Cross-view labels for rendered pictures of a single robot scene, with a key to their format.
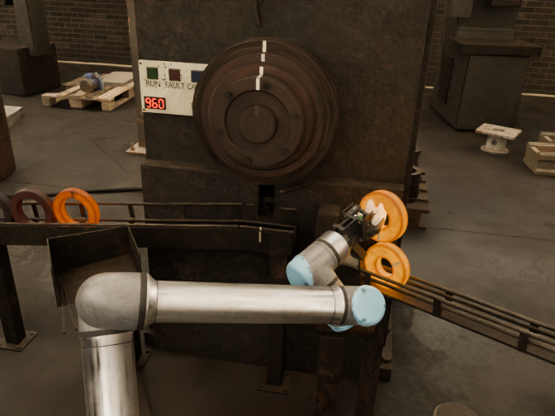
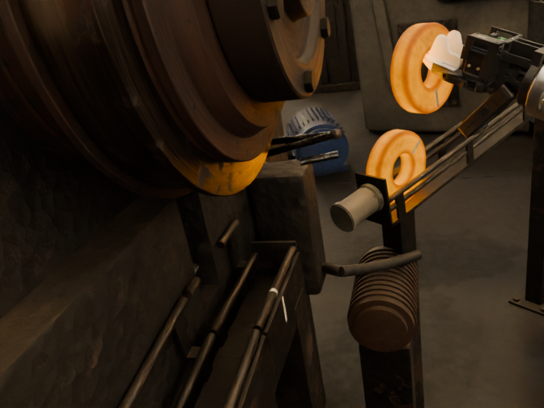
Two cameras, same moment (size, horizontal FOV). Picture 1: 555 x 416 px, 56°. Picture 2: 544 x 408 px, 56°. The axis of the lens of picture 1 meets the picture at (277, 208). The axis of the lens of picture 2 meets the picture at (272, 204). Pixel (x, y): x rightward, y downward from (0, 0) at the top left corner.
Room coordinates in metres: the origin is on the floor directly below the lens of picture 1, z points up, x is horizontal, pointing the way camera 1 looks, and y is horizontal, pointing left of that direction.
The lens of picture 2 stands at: (1.53, 0.63, 1.11)
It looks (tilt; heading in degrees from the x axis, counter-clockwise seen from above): 24 degrees down; 280
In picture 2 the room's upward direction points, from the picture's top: 10 degrees counter-clockwise
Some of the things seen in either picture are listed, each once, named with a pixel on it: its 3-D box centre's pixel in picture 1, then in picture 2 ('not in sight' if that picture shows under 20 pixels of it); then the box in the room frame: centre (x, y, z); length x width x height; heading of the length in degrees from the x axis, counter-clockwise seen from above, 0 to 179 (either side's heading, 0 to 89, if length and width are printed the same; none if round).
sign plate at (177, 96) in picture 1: (176, 88); not in sight; (1.84, 0.37, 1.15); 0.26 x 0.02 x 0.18; 81
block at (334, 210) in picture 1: (327, 238); (288, 228); (1.65, -0.18, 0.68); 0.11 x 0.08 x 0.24; 171
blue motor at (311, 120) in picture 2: not in sight; (315, 139); (1.71, -2.24, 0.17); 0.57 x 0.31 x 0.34; 101
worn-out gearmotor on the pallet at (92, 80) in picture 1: (96, 81); not in sight; (5.97, 2.11, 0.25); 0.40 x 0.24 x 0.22; 171
